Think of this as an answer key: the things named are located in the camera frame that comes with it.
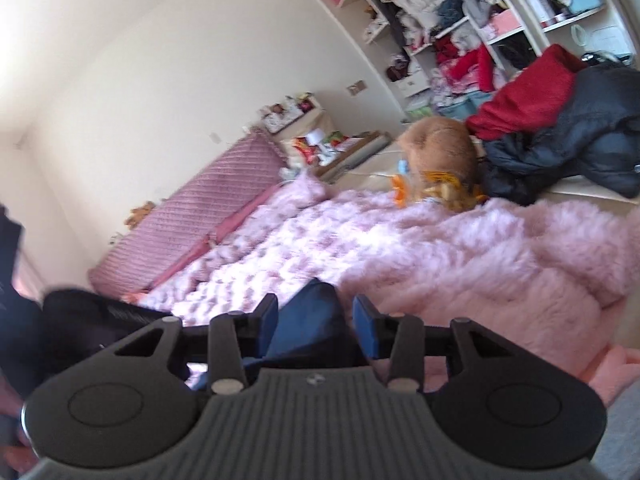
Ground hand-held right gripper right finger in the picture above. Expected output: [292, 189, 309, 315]
[353, 296, 534, 393]

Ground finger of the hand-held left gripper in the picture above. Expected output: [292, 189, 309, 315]
[42, 287, 174, 335]

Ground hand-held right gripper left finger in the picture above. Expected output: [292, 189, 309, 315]
[100, 294, 279, 394]

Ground dark blue pants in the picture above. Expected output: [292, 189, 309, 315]
[189, 277, 372, 392]

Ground pink fluffy blanket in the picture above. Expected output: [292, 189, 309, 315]
[135, 170, 640, 396]

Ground small brown teddy bear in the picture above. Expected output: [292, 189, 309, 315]
[124, 200, 157, 227]

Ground ribbed padded headboard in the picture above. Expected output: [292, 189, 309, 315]
[87, 129, 290, 295]

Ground small orange toy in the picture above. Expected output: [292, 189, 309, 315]
[391, 174, 417, 209]

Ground white nightstand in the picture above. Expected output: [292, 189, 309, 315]
[260, 105, 397, 183]

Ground red snack packets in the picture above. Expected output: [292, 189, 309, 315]
[291, 135, 322, 165]

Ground large brown plush toy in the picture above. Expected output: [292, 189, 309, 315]
[397, 115, 490, 213]

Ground floral white box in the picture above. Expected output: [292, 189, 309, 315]
[261, 94, 322, 134]

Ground beige mattress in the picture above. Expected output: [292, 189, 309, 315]
[320, 139, 640, 222]

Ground red fleece garment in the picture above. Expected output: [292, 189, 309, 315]
[466, 44, 585, 142]

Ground black puffer jacket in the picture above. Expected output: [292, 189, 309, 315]
[481, 61, 640, 207]

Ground white open wardrobe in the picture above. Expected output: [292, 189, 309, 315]
[304, 0, 640, 128]

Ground pink box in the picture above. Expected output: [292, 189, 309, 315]
[486, 9, 525, 37]

